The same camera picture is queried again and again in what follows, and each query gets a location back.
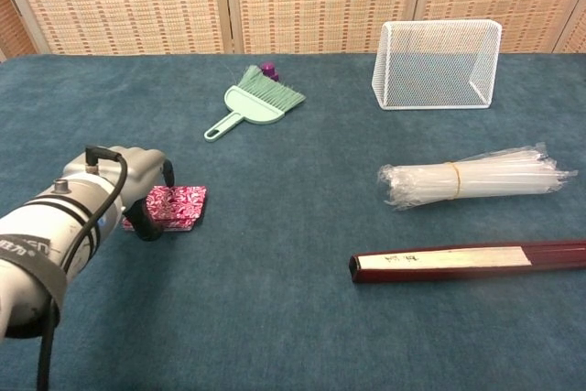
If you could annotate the mint green hand brush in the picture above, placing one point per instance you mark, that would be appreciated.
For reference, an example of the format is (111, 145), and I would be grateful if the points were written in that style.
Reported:
(249, 105)

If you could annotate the small purple plastic object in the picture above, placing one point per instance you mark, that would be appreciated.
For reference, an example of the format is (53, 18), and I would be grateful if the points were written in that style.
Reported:
(269, 70)

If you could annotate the yellow rubber band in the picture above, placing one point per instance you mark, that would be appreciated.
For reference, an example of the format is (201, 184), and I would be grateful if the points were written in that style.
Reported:
(456, 180)

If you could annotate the dark red folded fan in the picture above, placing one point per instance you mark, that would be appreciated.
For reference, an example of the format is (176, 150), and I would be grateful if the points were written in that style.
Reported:
(458, 265)

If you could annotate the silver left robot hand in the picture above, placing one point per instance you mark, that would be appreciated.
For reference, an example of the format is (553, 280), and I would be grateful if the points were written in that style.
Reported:
(137, 171)

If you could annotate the bundle of wrapped clear straws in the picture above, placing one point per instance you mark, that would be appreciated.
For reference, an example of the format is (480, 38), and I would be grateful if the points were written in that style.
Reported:
(494, 178)

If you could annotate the pink patterned card deck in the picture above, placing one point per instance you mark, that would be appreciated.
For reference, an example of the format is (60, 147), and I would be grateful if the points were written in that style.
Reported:
(183, 205)

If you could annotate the teal velvet tablecloth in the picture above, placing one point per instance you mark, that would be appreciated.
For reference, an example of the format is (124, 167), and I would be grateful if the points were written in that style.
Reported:
(274, 308)

